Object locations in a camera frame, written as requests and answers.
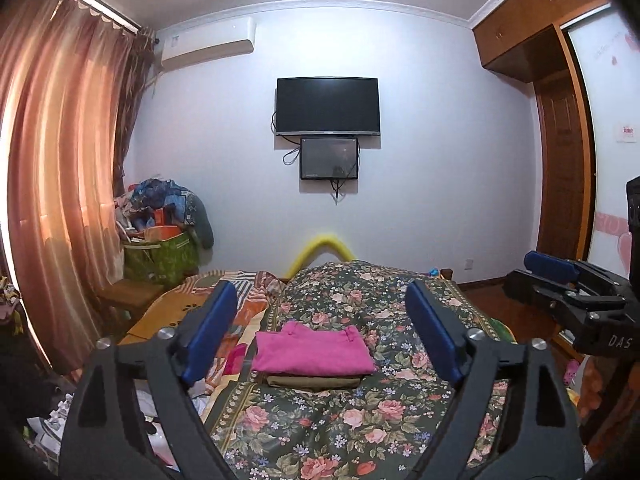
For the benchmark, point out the pile of clothes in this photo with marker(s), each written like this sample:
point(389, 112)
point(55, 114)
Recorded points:
point(165, 205)

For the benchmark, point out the wooden overhead cabinet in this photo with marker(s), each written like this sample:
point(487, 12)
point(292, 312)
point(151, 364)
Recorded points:
point(530, 20)

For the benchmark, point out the floral bedspread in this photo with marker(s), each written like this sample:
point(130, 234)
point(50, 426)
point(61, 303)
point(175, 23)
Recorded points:
point(325, 425)

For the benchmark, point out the small black monitor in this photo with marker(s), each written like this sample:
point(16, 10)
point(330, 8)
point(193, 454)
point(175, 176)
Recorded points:
point(329, 157)

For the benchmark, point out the brown wooden door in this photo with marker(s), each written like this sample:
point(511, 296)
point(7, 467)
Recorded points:
point(562, 175)

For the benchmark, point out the white and red sticker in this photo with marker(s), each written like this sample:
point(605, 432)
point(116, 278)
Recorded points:
point(626, 133)

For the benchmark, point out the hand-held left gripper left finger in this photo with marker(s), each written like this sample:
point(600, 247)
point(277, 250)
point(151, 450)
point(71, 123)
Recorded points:
point(212, 330)

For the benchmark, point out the wooden stool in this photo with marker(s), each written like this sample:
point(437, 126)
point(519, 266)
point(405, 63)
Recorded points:
point(127, 295)

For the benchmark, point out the striped orange blanket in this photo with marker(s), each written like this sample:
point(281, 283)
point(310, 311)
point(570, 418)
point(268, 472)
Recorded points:
point(250, 310)

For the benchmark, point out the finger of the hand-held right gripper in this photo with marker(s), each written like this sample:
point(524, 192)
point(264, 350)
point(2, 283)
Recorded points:
point(535, 287)
point(550, 265)

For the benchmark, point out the green fabric bag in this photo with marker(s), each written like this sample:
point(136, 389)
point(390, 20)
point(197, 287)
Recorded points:
point(160, 260)

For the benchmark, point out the yellow foam tube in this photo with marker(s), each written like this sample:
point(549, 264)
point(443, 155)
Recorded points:
point(320, 242)

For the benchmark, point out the orange curtain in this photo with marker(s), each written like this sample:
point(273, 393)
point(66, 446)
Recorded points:
point(60, 185)

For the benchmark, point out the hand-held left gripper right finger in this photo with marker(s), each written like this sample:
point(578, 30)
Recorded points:
point(432, 332)

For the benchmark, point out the pink pants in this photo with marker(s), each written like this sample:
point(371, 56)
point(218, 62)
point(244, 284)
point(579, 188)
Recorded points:
point(310, 352)

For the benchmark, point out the white air conditioner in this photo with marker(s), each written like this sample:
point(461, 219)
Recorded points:
point(207, 42)

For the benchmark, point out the person's right hand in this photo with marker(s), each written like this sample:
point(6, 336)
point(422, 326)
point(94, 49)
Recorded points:
point(592, 385)

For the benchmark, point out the small pink object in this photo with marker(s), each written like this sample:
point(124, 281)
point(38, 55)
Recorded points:
point(572, 372)

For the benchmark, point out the wooden lap table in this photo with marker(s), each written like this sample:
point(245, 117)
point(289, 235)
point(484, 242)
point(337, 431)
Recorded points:
point(165, 316)

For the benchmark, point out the wooden bed post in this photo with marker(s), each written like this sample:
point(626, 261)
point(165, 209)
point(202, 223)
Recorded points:
point(446, 274)

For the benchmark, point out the olive green folded pants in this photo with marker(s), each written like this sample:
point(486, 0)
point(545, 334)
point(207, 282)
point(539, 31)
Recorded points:
point(310, 381)

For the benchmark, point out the black wall television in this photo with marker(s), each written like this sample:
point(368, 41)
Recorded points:
point(327, 105)

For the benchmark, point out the white heart-print wardrobe door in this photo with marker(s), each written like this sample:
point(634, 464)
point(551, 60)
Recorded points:
point(607, 110)

